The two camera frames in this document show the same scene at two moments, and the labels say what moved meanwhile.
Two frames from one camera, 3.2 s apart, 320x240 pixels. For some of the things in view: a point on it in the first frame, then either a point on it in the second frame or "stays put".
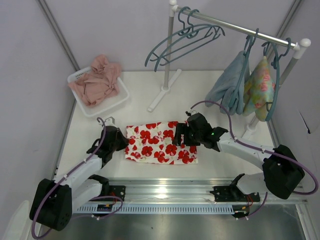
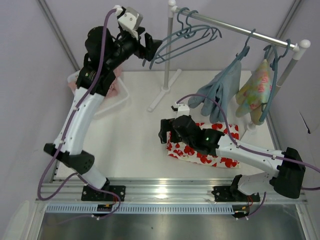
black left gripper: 120,139 → 145,47
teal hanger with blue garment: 248,45 → 244,52
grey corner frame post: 59,33 stays put
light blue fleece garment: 228,89 → 213,95
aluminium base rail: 173,191 stays put
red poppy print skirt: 153,143 → 181,151
